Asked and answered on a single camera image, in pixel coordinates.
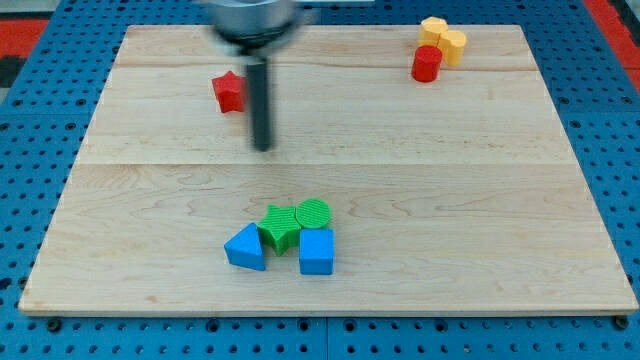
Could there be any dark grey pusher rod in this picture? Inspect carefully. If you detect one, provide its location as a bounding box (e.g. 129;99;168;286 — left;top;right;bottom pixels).
245;57;273;152

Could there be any red star block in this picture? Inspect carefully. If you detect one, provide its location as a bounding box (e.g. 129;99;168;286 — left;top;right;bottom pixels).
211;71;246;113

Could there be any green star block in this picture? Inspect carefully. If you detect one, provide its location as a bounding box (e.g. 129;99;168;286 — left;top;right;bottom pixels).
257;204;302;256

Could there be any green cylinder block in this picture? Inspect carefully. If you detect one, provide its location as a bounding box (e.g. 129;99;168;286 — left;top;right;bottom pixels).
295;198;332;229

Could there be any red cylinder block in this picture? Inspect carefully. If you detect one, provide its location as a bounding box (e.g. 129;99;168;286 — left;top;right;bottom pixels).
411;46;443;83

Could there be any blue triangle block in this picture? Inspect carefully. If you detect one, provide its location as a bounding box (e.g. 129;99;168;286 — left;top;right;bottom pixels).
224;223;266;271

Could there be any yellow hexagon block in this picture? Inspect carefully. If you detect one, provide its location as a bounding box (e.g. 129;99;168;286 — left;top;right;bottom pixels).
417;17;448;47

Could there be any blue cube block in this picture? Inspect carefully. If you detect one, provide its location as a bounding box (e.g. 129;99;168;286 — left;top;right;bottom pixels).
299;229;334;275

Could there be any yellow heart block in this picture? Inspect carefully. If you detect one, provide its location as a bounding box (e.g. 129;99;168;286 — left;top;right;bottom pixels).
437;30;467;66

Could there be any light wooden board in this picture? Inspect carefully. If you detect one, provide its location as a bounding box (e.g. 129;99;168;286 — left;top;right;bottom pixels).
19;25;638;317

